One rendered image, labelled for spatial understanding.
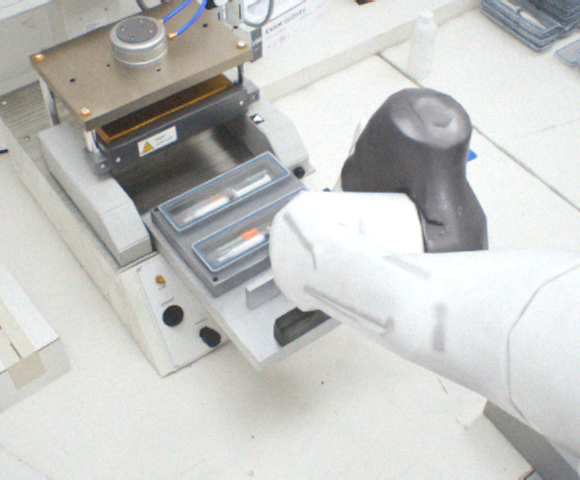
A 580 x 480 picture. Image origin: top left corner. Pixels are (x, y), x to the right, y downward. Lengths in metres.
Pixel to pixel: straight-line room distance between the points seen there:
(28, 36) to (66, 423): 0.80
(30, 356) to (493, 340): 0.86
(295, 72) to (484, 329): 1.25
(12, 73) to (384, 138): 1.16
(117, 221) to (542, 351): 0.81
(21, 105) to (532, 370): 1.16
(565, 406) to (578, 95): 1.41
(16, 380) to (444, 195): 0.77
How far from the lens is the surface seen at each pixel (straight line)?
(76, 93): 1.20
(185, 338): 1.28
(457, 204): 0.71
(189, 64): 1.22
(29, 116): 1.46
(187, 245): 1.12
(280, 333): 1.03
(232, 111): 1.26
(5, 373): 1.26
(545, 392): 0.46
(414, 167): 0.70
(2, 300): 1.32
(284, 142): 1.27
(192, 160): 1.33
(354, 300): 0.59
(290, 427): 1.24
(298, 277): 0.67
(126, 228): 1.18
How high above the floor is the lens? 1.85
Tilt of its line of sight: 49 degrees down
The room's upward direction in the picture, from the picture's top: 1 degrees clockwise
